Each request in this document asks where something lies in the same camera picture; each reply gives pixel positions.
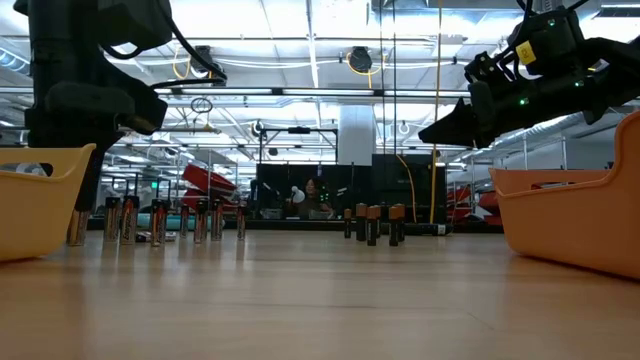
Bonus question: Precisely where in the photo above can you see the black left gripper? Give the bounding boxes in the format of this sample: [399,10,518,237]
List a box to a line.
[24,82,169,212]

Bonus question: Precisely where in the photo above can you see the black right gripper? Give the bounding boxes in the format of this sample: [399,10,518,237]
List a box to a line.
[418,74,589,149]

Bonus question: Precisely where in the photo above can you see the yellow plastic bin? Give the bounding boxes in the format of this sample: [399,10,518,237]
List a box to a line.
[0,143,97,263]

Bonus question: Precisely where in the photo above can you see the orange plastic bin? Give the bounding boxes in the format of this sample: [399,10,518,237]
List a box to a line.
[488,109,640,281]

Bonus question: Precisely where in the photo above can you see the red cart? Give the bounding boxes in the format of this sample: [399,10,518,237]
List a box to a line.
[180,163,240,212]
[446,185,504,227]

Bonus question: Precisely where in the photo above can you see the black partition panel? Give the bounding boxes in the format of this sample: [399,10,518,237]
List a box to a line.
[255,153,449,225]

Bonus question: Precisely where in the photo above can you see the black remote control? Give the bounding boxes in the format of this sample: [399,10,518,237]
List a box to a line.
[403,222,455,237]

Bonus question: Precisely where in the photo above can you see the person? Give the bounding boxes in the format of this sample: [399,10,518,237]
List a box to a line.
[285,177,335,221]

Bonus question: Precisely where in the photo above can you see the long yellow cable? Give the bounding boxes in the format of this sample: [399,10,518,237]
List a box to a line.
[428,0,444,225]

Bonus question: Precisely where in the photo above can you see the short yellow cable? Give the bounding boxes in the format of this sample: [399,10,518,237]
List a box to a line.
[397,154,419,224]

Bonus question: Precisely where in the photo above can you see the black cable reel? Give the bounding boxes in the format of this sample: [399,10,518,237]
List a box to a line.
[189,44,222,81]
[347,45,375,75]

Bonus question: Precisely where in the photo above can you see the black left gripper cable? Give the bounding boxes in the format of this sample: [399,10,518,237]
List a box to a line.
[99,0,229,89]

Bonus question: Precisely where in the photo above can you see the black gantry frame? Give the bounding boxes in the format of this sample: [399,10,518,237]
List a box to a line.
[257,127,340,166]

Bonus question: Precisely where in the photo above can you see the black aluminium table frame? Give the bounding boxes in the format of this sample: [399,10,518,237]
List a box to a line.
[87,218,501,232]

